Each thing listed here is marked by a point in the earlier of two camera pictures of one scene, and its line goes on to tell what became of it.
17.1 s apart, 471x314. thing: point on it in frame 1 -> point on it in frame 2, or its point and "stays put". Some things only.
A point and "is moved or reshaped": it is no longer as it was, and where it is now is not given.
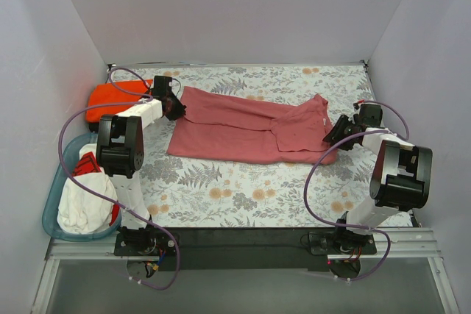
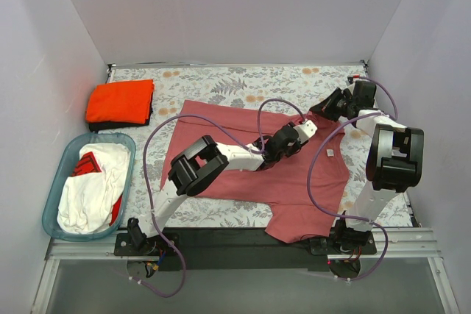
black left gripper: x=176 y=109 -> x=274 y=148
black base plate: x=243 y=248 stays put
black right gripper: x=339 y=129 -> x=332 y=101
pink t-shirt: x=222 y=126 is moved or reshaped
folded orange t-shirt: x=106 y=93 stays put
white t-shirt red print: x=82 y=209 stays put
